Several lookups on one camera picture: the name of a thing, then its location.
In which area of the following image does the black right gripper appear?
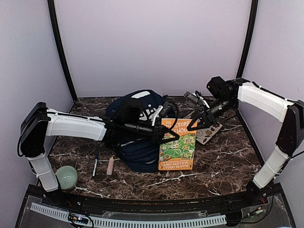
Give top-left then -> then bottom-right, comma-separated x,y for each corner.
186,96 -> 237,131

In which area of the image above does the navy blue student backpack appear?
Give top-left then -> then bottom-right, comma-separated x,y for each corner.
105,90 -> 178,173

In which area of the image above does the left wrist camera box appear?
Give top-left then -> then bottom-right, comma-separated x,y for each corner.
116,98 -> 143,122

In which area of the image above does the black right frame post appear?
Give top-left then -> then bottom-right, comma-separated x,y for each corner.
233,0 -> 259,79

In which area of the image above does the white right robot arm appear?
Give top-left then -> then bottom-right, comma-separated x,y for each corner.
184,76 -> 304,206

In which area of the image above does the pale green round bowl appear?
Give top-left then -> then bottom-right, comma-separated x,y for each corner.
55,166 -> 78,190

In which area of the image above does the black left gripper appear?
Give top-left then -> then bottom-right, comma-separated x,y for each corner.
125,120 -> 180,145

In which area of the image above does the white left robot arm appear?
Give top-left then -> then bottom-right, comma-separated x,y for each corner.
17,102 -> 179,207

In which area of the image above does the white slotted cable duct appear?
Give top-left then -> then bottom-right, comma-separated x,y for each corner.
29,202 -> 227,228

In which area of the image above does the pink translucent glue bottle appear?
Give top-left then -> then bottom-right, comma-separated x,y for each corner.
106,157 -> 114,176

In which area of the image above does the beige floral notebook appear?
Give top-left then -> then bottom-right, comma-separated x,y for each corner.
196,122 -> 223,145

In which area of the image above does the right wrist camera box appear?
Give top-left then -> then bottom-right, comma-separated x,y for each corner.
207,76 -> 233,99

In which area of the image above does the black frame post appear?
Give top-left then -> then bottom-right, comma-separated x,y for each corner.
233,0 -> 259,79
47,0 -> 78,103

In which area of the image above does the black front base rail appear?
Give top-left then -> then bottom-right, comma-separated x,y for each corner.
26,184 -> 281,215

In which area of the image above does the orange green paperback book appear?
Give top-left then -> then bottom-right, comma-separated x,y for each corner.
158,119 -> 196,171

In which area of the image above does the black left frame post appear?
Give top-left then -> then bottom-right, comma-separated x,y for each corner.
47,0 -> 78,103

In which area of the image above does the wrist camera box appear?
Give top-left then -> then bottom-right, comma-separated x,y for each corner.
116,98 -> 143,122
207,76 -> 233,99

